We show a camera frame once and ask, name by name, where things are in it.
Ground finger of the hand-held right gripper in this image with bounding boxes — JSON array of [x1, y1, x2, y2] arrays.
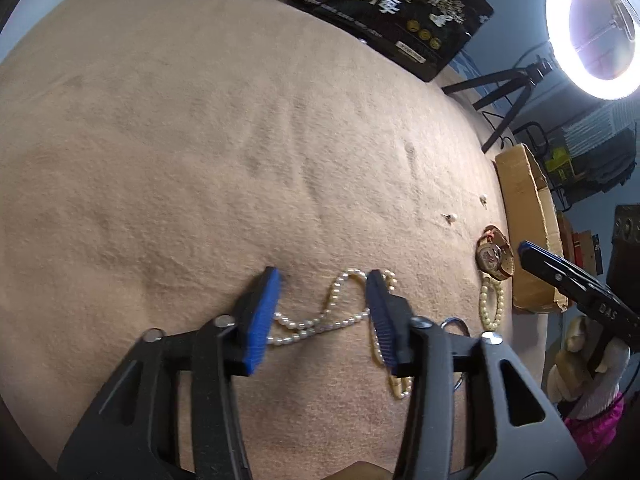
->
[[518, 241, 608, 307]]

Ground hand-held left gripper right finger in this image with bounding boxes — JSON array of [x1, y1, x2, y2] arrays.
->
[[365, 269, 591, 480]]

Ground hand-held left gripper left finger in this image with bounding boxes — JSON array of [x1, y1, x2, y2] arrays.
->
[[57, 266, 286, 480]]

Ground brown strap wristwatch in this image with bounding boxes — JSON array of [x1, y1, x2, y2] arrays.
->
[[475, 226, 516, 281]]

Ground long pearl necklace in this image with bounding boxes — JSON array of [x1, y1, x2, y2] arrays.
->
[[267, 268, 413, 401]]

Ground cardboard box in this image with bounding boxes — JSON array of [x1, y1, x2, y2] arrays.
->
[[495, 143, 571, 313]]

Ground cream bead bracelet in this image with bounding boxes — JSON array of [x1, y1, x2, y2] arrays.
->
[[478, 276, 506, 332]]

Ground silver bangle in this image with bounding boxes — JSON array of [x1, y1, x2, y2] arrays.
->
[[440, 316, 471, 391]]

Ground person's right hand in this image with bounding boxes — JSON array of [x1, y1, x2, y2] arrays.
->
[[547, 315, 631, 406]]

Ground person's left hand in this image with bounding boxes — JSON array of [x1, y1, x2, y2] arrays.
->
[[350, 461, 397, 480]]

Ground yellow crate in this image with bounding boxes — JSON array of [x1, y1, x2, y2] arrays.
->
[[545, 147, 572, 183]]

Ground dark hanging clothes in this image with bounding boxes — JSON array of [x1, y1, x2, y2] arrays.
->
[[570, 130, 637, 196]]

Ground striped towel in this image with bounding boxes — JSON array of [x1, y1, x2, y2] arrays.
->
[[560, 102, 633, 157]]

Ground black tripod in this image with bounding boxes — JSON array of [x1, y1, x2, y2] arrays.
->
[[441, 57, 558, 153]]

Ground blue patterned bed sheet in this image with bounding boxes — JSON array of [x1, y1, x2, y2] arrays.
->
[[447, 52, 506, 111]]

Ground black printed bag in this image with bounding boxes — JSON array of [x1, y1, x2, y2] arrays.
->
[[285, 0, 495, 83]]

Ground white ring light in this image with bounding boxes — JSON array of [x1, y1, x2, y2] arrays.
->
[[545, 0, 640, 101]]

